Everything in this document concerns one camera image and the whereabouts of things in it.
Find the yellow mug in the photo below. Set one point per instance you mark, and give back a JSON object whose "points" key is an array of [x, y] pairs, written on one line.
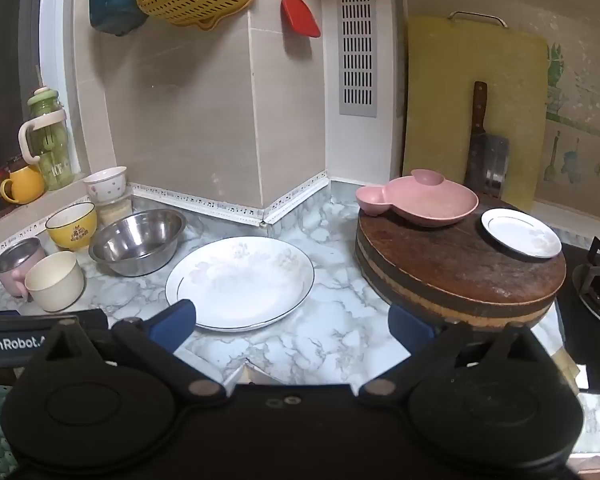
{"points": [[27, 185]]}

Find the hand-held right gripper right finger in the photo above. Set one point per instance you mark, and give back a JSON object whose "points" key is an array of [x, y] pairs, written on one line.
{"points": [[407, 327]]}

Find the stainless steel bowl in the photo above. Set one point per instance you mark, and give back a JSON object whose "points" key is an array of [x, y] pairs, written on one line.
{"points": [[140, 245]]}

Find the pink steel-lined cup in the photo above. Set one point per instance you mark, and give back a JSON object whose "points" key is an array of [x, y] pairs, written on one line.
{"points": [[10, 275]]}

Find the pink divided plate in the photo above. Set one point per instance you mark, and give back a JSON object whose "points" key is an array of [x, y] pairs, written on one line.
{"points": [[430, 205]]}

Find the translucent plastic container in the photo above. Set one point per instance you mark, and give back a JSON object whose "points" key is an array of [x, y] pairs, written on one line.
{"points": [[115, 212]]}

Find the grey vent grille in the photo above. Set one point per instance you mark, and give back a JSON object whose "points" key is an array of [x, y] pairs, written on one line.
{"points": [[344, 50]]}

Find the white floral bowl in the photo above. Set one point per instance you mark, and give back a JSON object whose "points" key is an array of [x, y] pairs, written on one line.
{"points": [[105, 187]]}

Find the large white floral plate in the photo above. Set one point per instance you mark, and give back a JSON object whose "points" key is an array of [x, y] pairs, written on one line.
{"points": [[240, 280]]}

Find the round wooden chopping block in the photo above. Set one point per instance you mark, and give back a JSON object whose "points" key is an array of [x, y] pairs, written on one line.
{"points": [[455, 270]]}

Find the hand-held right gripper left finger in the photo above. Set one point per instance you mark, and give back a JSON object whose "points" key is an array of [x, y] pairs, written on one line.
{"points": [[172, 325]]}

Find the yellow printed bowl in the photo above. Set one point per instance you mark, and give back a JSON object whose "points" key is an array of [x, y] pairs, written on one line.
{"points": [[75, 232]]}

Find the printed wall sticker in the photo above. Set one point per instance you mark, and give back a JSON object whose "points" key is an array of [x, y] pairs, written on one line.
{"points": [[580, 110]]}

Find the cream bowl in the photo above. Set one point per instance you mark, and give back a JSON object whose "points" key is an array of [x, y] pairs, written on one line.
{"points": [[55, 285]]}

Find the small white plate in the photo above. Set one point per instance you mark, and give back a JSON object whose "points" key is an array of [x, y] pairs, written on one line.
{"points": [[522, 235]]}

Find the window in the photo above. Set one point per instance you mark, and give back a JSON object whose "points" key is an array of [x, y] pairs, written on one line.
{"points": [[10, 60]]}

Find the yellow cutting board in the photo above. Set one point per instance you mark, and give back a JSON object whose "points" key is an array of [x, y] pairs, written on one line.
{"points": [[445, 110]]}

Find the black gas stove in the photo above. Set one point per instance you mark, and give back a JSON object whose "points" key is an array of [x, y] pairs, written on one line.
{"points": [[575, 340]]}

